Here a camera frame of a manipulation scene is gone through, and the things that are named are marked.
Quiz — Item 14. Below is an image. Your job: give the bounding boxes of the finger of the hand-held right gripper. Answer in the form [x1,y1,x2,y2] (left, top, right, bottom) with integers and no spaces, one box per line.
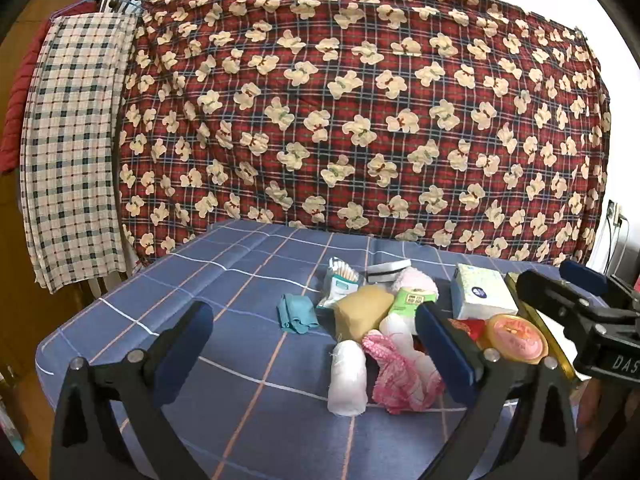
[559,260,632,302]
[516,270,608,332]

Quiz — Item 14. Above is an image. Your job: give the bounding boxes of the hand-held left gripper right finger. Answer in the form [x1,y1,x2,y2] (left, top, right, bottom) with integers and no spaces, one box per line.
[415,302,581,480]

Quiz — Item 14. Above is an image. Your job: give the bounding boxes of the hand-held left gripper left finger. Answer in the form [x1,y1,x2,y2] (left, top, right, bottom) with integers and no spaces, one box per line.
[50,301,216,480]

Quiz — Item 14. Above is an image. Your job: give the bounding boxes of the red pouch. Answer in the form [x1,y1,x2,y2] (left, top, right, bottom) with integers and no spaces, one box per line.
[447,317,486,351]

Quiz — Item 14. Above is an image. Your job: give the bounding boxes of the pink white knitted cloth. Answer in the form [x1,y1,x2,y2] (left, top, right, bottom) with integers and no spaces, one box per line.
[362,330,446,415]

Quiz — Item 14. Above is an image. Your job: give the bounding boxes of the gold tin box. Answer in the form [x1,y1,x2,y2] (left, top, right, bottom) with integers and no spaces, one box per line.
[505,272,583,386]

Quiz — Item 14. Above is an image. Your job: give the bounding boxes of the green label white pack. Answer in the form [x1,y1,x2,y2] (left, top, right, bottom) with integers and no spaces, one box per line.
[378,286,437,361]

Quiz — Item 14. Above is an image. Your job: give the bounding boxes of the pink fluffy cloth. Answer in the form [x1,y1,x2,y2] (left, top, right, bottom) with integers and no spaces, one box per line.
[390,266,440,301]

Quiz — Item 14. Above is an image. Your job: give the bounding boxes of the tan sponge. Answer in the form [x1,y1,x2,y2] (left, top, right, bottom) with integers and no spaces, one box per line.
[334,285,396,343]

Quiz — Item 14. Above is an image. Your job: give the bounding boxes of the white gauze roll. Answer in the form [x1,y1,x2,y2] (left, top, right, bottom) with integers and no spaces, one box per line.
[327,340,368,417]

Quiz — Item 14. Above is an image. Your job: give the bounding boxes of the white sponge block black band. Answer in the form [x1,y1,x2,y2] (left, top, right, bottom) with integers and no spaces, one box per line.
[366,260,412,285]

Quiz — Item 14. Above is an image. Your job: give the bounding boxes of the teal cloth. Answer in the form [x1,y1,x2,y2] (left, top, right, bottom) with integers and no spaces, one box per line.
[276,294,320,335]

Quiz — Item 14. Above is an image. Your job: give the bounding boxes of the cotton swab bag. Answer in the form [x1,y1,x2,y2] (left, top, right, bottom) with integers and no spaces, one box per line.
[316,256,362,311]

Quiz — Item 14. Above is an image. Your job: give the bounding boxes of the person's right hand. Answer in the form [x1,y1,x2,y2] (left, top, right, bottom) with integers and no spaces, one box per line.
[577,379,621,456]

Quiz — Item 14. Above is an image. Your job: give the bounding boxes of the round orange tin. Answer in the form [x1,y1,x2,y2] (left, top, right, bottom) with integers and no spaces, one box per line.
[482,314,549,365]

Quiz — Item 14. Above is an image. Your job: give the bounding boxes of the tissue pack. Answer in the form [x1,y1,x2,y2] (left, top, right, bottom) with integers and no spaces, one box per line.
[450,263,519,321]

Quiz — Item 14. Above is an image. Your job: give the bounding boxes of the blue checked bed sheet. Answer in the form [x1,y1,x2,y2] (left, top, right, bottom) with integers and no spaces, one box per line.
[35,220,591,480]

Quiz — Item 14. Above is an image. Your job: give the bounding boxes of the checked hanging cloth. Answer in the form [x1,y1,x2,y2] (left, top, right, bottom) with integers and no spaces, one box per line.
[20,14,138,293]

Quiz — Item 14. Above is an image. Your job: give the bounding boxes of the red bear-print quilt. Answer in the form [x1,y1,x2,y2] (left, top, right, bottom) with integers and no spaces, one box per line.
[117,0,613,268]

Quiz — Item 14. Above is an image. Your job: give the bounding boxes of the red hanging cloth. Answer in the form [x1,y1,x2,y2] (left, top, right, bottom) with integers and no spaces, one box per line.
[0,30,51,173]

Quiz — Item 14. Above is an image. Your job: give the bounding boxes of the wall cable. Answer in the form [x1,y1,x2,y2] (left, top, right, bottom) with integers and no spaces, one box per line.
[602,215,628,271]

